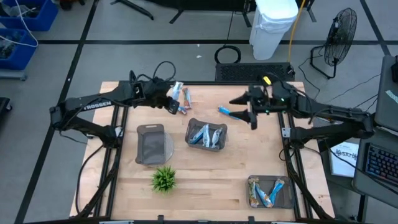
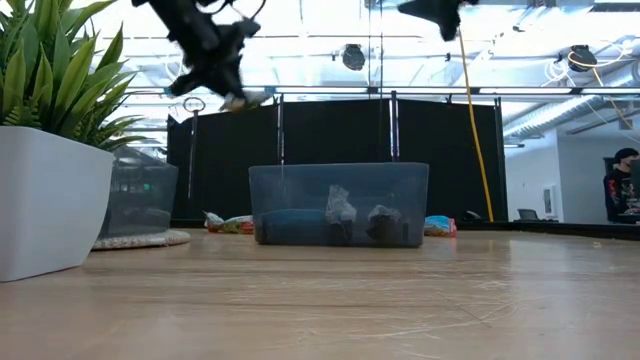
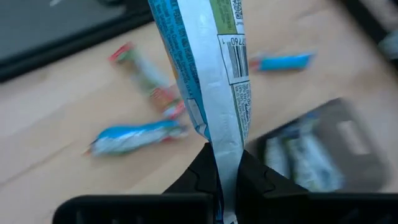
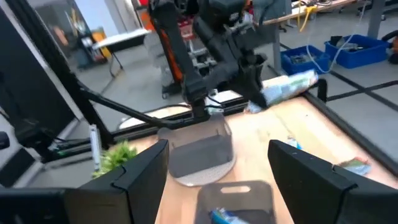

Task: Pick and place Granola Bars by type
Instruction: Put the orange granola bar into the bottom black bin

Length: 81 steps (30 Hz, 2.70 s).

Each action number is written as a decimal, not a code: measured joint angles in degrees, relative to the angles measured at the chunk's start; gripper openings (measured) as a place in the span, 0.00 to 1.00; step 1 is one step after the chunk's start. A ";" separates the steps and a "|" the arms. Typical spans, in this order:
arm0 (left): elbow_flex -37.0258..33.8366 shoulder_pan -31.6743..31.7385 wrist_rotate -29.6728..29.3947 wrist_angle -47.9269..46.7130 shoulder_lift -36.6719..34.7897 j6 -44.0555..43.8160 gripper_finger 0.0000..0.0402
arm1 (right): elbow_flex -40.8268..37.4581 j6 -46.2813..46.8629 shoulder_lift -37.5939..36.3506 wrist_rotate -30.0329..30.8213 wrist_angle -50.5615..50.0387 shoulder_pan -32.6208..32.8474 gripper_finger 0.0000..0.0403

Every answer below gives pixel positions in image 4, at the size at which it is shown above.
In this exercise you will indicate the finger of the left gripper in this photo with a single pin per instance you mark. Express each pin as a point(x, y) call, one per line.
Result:
point(255, 74)

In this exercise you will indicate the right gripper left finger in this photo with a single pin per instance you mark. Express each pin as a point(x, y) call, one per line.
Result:
point(140, 186)

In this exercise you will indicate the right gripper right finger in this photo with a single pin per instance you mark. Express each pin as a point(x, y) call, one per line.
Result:
point(311, 186)

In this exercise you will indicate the silver granola bar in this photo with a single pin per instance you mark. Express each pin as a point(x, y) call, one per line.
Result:
point(289, 88)

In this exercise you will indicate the blue granola bar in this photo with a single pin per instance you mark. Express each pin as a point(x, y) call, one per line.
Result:
point(227, 217)

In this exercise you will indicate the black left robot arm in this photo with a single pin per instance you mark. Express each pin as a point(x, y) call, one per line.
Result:
point(174, 46)

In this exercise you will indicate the green red granola bar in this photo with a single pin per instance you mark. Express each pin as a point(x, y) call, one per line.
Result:
point(356, 166)

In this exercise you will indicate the green plant in white pot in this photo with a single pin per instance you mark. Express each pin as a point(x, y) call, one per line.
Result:
point(116, 157)

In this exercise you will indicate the crossed snack packets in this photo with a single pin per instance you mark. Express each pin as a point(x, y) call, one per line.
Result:
point(293, 143)

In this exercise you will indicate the blue storage bin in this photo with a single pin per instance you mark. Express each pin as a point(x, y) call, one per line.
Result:
point(357, 53)
point(304, 60)

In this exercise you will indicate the white plastic strip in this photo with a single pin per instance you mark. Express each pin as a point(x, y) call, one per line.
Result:
point(95, 146)

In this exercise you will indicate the wooden workbench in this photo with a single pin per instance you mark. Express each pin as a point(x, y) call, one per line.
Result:
point(280, 18)

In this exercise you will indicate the white folding table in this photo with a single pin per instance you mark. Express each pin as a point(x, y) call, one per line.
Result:
point(121, 39)

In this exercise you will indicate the black partition panel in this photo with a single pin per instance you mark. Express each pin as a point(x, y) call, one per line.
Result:
point(28, 93)

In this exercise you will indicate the black metal table frame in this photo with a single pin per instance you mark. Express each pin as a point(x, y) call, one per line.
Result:
point(140, 113)

